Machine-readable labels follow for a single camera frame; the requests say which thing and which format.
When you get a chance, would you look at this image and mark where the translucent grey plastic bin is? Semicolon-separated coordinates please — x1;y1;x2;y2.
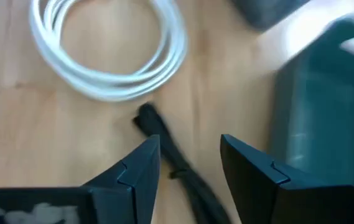
231;0;310;31

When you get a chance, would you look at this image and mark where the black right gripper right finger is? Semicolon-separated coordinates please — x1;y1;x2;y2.
220;134;354;224

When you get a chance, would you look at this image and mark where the white USB cable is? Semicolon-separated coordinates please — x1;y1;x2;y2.
29;0;189;103

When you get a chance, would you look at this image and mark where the dark green plastic bin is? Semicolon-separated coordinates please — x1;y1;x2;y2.
268;14;354;188

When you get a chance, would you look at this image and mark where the black USB cable red band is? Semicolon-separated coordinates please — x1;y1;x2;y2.
133;102;232;224

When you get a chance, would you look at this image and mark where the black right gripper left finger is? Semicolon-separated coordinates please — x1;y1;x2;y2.
0;134;161;224

